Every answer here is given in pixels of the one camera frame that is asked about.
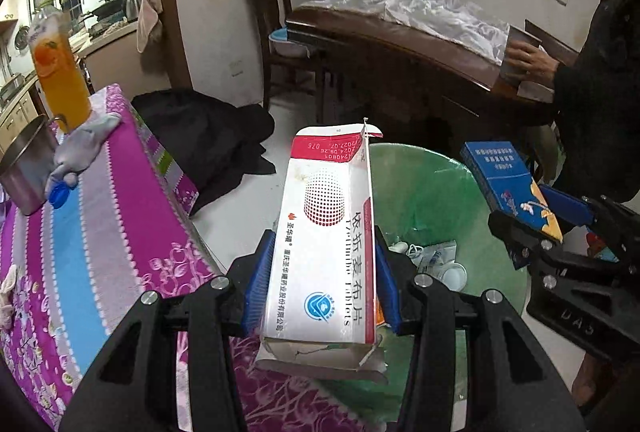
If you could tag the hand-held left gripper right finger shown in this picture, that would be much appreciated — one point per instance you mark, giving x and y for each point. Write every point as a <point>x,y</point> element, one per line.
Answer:
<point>390,297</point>

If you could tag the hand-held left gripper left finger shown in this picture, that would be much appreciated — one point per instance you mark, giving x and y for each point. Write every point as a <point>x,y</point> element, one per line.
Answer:
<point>257,284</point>

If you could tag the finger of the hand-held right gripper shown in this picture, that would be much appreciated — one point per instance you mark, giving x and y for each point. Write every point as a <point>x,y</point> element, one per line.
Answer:
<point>517,237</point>
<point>570,207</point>

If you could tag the blue cardboard box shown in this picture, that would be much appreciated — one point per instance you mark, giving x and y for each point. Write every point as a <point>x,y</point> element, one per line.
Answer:
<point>500,177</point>

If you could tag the white red medicine box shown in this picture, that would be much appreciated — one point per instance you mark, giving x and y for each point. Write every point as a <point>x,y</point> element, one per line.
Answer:
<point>320,232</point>

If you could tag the green trash bin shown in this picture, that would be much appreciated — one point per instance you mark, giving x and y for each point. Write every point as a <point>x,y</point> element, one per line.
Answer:
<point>430,192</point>

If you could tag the clear plastic wrapper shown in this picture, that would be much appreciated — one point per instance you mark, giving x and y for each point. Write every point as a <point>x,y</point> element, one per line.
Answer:
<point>435,254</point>

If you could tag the white paper cup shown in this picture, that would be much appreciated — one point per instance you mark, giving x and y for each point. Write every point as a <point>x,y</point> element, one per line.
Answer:
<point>454,274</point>

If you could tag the black cloth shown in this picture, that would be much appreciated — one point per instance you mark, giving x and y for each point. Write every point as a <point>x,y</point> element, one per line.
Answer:
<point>210,142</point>

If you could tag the floral purple tablecloth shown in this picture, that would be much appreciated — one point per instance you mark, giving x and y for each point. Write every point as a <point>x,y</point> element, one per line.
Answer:
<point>110,222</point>

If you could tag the dark wooden table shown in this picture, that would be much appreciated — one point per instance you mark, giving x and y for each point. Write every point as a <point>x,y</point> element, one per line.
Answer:
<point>400,72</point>

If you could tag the blue bottle cap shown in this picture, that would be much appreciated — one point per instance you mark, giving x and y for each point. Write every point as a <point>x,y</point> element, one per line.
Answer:
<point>59,196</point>

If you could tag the grey cloth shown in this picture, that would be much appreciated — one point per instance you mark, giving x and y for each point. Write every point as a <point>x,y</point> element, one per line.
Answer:
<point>80,142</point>

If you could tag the blue basin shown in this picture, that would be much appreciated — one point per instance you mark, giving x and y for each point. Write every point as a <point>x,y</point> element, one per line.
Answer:
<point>289,43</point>

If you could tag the white plastic sheet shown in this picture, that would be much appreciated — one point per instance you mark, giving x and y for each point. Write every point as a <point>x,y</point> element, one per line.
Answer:
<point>425,7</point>

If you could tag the steel pot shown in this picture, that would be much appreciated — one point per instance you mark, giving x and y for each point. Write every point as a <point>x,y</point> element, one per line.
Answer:
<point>27,167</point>

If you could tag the wooden chair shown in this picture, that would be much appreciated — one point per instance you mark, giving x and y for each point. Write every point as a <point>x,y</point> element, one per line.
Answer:
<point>272,12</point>

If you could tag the orange juice bottle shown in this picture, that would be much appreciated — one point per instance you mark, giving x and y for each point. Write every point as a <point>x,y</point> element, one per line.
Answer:
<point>62,82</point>

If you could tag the pink towel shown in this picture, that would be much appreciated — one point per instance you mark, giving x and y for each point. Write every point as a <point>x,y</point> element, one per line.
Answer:
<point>149,20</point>

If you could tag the steel kettle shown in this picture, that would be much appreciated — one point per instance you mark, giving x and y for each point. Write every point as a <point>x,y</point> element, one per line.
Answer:
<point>131,6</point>

